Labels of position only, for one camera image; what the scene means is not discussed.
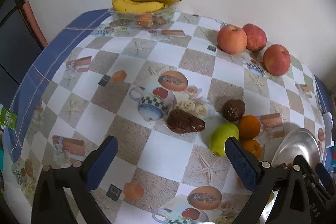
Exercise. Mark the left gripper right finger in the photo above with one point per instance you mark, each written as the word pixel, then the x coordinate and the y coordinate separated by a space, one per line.
pixel 291 205

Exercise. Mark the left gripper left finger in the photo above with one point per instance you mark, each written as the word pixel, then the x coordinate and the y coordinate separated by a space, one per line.
pixel 50 204

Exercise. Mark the green apple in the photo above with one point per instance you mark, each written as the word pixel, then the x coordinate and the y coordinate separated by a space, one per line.
pixel 219 137

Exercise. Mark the round brown avocado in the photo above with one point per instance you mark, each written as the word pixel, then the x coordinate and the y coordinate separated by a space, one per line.
pixel 233 110

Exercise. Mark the silver metal bowl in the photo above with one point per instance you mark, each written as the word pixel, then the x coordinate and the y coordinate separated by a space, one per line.
pixel 298 142

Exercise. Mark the orange lower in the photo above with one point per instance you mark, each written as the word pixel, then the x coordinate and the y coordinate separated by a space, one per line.
pixel 252 146

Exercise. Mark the white device on table edge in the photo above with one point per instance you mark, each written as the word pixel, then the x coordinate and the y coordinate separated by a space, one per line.
pixel 329 126

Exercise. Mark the orange upper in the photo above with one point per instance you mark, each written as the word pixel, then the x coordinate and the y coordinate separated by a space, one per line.
pixel 249 127

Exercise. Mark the elongated brown avocado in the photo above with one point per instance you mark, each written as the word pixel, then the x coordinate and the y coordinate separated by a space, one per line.
pixel 181 122

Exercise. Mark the red apple near edge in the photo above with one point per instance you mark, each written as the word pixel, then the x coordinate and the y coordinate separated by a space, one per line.
pixel 276 60

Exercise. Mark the checkered printed tablecloth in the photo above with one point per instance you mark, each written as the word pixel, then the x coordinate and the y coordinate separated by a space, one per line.
pixel 97 79

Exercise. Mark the dark red apple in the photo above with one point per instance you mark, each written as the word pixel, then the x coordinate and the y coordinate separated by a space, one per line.
pixel 256 37

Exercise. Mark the pale orange-red apple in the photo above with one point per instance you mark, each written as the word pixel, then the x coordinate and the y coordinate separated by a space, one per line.
pixel 232 39

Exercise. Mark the wooden chair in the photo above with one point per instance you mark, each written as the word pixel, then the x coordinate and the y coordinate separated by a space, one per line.
pixel 30 21

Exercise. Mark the small orange in container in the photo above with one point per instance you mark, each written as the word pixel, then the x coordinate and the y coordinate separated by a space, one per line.
pixel 146 21

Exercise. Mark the walnut in container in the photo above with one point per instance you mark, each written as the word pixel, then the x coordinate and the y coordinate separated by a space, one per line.
pixel 160 20

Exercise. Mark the clear plastic fruit container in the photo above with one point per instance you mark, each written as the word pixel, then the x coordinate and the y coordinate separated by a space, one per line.
pixel 131 19

